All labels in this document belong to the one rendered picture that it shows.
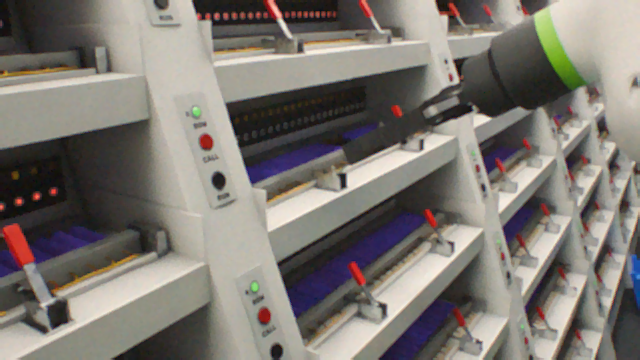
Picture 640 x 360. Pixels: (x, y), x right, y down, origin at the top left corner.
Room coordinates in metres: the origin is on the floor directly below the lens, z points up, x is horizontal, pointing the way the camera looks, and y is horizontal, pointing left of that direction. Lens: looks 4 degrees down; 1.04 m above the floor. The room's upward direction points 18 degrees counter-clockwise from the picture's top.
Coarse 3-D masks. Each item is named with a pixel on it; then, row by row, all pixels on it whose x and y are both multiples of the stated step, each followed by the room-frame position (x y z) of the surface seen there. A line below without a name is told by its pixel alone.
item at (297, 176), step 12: (420, 132) 1.10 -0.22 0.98; (324, 156) 0.87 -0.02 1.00; (336, 156) 0.87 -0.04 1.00; (300, 168) 0.80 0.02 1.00; (312, 168) 0.81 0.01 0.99; (264, 180) 0.74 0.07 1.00; (276, 180) 0.74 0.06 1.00; (288, 180) 0.77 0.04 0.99; (300, 180) 0.79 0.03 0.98; (276, 192) 0.75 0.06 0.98; (288, 192) 0.74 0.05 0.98
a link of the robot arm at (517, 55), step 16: (512, 32) 0.57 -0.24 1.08; (528, 32) 0.56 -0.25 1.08; (496, 48) 0.58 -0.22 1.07; (512, 48) 0.56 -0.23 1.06; (528, 48) 0.55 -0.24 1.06; (496, 64) 0.57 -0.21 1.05; (512, 64) 0.56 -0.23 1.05; (528, 64) 0.55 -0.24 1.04; (544, 64) 0.54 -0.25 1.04; (512, 80) 0.56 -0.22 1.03; (528, 80) 0.56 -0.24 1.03; (544, 80) 0.55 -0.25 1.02; (560, 80) 0.55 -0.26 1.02; (512, 96) 0.57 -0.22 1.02; (528, 96) 0.57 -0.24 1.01; (544, 96) 0.57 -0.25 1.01; (560, 96) 0.58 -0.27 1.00
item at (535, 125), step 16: (448, 0) 1.77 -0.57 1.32; (464, 0) 1.74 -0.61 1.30; (480, 0) 1.71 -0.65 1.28; (496, 0) 1.68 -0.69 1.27; (512, 0) 1.67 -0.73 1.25; (544, 112) 1.67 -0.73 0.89; (512, 128) 1.72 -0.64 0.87; (528, 128) 1.69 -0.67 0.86; (544, 128) 1.67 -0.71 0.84; (560, 144) 1.73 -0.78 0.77; (560, 160) 1.69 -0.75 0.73; (560, 176) 1.66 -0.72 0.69; (544, 192) 1.70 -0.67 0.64; (560, 192) 1.67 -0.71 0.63; (576, 208) 1.72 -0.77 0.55; (576, 224) 1.68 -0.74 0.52; (576, 240) 1.66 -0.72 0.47; (576, 256) 1.67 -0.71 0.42; (592, 272) 1.71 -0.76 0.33; (592, 288) 1.67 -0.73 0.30; (592, 304) 1.66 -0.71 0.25; (608, 336) 1.71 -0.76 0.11; (608, 352) 1.67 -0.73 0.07
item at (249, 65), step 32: (192, 0) 0.85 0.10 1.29; (224, 0) 0.90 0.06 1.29; (256, 0) 0.96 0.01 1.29; (288, 0) 1.04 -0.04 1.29; (320, 0) 1.12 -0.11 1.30; (224, 32) 0.90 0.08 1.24; (256, 32) 0.97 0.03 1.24; (288, 32) 0.78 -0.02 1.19; (320, 32) 1.09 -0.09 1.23; (352, 32) 1.01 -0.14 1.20; (384, 32) 0.97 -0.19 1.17; (416, 32) 1.11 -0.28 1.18; (224, 64) 0.64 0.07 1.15; (256, 64) 0.69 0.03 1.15; (288, 64) 0.74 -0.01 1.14; (320, 64) 0.80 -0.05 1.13; (352, 64) 0.87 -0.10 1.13; (384, 64) 0.96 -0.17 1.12; (416, 64) 1.07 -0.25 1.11; (224, 96) 0.65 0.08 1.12; (256, 96) 0.69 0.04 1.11
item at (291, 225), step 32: (320, 128) 1.04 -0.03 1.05; (448, 128) 1.11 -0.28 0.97; (384, 160) 0.93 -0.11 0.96; (416, 160) 0.95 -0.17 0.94; (448, 160) 1.08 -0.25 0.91; (256, 192) 0.62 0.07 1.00; (320, 192) 0.76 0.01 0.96; (352, 192) 0.78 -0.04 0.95; (384, 192) 0.86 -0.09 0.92; (288, 224) 0.66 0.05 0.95; (320, 224) 0.72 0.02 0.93; (288, 256) 0.67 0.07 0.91
